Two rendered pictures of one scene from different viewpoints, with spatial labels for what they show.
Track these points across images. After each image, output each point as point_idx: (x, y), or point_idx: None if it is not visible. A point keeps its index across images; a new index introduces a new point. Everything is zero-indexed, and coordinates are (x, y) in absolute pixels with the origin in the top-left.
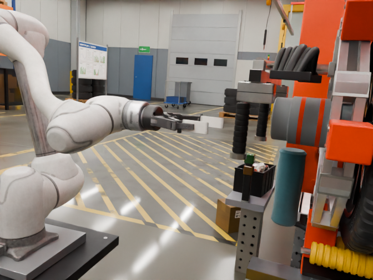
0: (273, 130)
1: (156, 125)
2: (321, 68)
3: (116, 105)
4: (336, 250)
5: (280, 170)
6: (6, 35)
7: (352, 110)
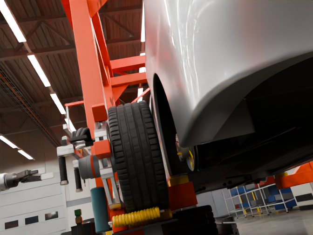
0: (81, 172)
1: (16, 177)
2: (94, 139)
3: None
4: (123, 214)
5: (92, 200)
6: None
7: None
